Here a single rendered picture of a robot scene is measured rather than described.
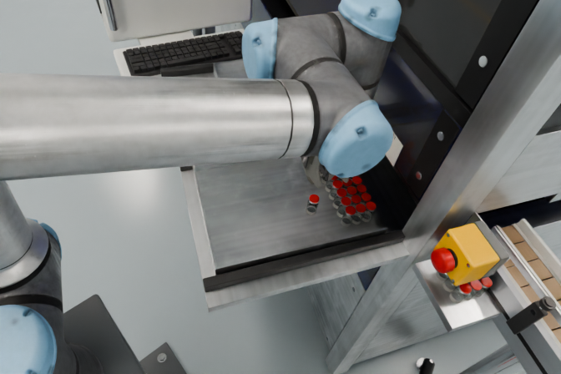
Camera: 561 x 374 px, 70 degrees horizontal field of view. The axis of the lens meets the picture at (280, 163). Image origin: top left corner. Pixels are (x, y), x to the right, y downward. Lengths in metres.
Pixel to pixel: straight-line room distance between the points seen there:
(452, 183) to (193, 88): 0.48
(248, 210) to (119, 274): 1.05
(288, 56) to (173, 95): 0.17
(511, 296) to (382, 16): 0.55
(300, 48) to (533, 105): 0.30
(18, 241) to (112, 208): 1.37
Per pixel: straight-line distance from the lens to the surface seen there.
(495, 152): 0.62
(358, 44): 0.50
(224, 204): 0.84
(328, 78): 0.40
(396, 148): 0.80
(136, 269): 1.80
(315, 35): 0.47
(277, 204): 0.84
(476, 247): 0.72
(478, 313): 0.85
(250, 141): 0.33
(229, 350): 1.63
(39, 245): 0.68
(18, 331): 0.64
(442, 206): 0.72
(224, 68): 1.15
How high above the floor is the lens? 1.57
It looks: 48 degrees down
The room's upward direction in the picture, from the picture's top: 8 degrees clockwise
